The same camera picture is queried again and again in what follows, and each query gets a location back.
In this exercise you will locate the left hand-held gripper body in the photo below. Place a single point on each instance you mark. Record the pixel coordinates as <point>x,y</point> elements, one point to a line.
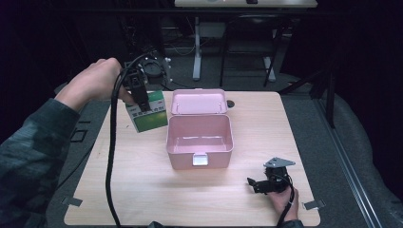
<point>153,69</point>

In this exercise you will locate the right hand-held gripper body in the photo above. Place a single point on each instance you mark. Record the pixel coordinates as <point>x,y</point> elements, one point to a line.
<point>275,180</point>

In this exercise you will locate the green medicine box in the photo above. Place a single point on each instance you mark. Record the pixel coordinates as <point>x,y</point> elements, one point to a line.
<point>152,118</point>

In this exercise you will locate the person's right hand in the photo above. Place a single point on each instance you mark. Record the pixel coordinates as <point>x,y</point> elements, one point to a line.
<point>286,204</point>

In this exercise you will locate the person's left hand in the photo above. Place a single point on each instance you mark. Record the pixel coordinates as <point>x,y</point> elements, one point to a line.
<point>92,84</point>

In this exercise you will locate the grey tape piece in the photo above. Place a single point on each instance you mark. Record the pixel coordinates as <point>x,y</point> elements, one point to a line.
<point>313,204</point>
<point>72,201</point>

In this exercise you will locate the grey box under desk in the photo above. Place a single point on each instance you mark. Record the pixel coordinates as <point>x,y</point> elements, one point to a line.
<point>212,30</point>

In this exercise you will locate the dark round table grommet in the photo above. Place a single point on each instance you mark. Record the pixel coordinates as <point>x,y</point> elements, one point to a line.
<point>231,103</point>

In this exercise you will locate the black metal stand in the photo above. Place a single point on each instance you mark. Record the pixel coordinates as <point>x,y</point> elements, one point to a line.
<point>331,104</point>

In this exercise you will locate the black chair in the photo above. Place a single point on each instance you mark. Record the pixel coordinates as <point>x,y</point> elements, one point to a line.
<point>247,31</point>

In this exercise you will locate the white-legged background desk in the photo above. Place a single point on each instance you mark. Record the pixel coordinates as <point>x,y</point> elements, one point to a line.
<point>247,3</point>

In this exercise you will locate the small black device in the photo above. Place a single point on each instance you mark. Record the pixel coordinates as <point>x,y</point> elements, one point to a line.
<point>252,1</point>

